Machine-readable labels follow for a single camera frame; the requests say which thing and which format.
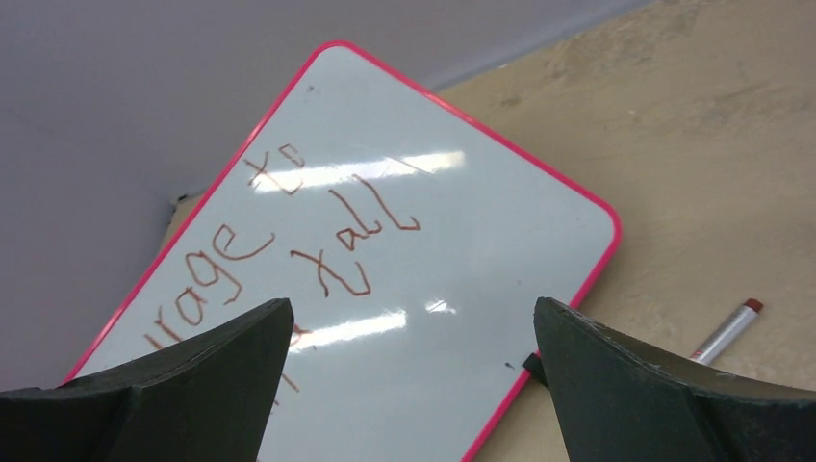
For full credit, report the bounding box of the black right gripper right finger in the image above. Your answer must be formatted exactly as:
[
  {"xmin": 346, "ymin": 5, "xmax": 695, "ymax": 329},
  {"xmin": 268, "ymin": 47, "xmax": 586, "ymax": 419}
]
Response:
[{"xmin": 533, "ymin": 297, "xmax": 815, "ymax": 461}]

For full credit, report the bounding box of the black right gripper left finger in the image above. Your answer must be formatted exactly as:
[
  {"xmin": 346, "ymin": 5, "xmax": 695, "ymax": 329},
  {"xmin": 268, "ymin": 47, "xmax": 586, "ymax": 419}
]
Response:
[{"xmin": 1, "ymin": 298, "xmax": 293, "ymax": 461}]

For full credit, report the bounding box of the white marker pen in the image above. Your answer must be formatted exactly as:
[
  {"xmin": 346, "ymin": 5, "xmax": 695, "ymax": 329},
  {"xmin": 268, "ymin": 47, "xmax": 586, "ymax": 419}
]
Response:
[{"xmin": 690, "ymin": 298, "xmax": 764, "ymax": 365}]

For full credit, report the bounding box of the pink framed whiteboard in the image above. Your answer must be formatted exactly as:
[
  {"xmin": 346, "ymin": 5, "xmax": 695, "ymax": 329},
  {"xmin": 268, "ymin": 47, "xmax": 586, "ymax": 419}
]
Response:
[{"xmin": 71, "ymin": 41, "xmax": 621, "ymax": 461}]

